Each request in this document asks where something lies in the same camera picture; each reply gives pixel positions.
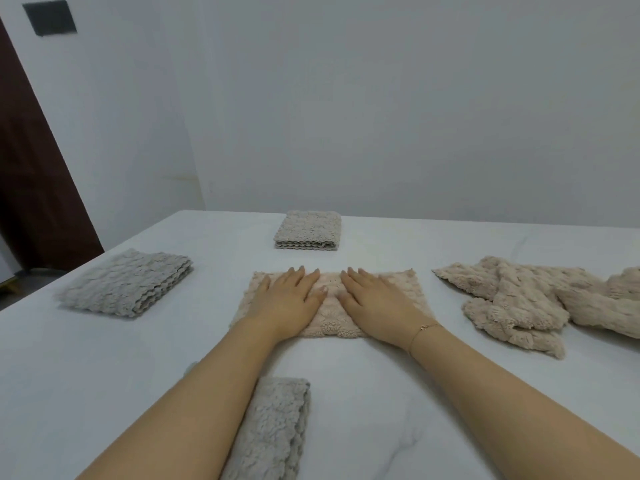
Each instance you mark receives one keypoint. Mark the person's right hand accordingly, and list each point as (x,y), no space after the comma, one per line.
(385,309)

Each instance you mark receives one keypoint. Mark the black wall switch panel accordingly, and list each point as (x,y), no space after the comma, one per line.
(50,17)

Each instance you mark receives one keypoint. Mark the white glossy table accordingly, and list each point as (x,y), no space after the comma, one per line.
(125,369)

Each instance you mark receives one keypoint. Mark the blue-grey fluffy towel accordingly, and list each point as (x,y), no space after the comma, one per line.
(275,429)

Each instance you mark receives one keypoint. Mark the person's left forearm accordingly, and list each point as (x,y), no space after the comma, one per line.
(200,409)

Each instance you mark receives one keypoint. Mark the dark brown wooden door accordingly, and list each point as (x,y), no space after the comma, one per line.
(35,184)

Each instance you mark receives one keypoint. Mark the person's left hand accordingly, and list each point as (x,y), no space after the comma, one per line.
(282,304)

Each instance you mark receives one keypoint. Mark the white cabinet with wooden base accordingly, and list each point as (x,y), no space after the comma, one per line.
(6,274)

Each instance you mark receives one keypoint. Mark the taupe fluffy towel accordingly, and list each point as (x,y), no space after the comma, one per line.
(307,227)
(125,282)

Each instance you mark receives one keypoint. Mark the person's right forearm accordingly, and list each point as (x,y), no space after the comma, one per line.
(520,409)

